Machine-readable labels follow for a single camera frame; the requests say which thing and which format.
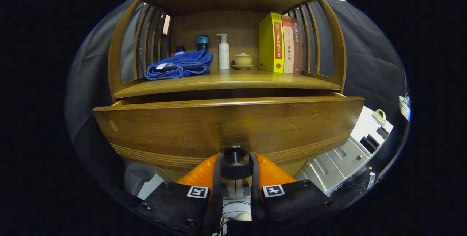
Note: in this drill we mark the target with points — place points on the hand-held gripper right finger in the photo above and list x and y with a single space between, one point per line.
292 203

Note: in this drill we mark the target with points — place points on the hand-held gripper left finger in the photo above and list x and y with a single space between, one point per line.
182 203

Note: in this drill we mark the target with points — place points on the wooden drawer with black knob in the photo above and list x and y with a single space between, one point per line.
219 126

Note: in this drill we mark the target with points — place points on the white drawer unit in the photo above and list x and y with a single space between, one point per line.
339 159

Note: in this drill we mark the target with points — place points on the small pale green object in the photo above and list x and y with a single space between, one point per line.
379 116

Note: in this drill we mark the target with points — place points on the blue folded towel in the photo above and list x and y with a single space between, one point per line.
182 66

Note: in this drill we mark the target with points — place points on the beige lidded tea bowl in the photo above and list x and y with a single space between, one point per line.
243 60

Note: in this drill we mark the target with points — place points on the white pump bottle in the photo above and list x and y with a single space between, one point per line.
223 55

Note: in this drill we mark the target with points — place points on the small white blue-capped bottle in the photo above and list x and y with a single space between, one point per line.
179 49

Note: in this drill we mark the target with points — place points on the orange book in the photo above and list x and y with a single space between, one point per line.
288 46

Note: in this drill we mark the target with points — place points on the brown book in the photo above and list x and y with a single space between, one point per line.
297 46

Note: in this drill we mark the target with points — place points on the teal bottle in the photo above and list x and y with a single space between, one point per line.
202 42

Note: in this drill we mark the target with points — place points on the yellow book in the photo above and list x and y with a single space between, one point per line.
267 42

